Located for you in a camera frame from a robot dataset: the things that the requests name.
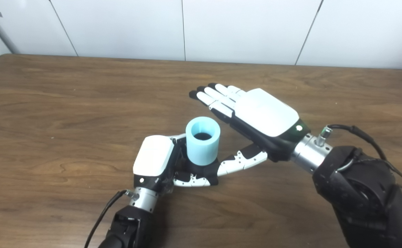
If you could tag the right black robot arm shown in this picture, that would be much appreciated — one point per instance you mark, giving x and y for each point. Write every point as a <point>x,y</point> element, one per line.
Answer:
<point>359,193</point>

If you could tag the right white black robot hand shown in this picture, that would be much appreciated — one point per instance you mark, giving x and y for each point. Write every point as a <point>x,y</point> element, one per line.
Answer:
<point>266,110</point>

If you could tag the black flared nozzle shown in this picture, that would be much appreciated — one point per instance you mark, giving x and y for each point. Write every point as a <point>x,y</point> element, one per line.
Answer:
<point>201,170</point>

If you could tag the light blue cylinder cup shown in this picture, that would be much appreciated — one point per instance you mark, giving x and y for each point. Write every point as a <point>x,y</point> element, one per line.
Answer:
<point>202,151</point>

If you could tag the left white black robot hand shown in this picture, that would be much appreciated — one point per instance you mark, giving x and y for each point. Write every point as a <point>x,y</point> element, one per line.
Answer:
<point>152,155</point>

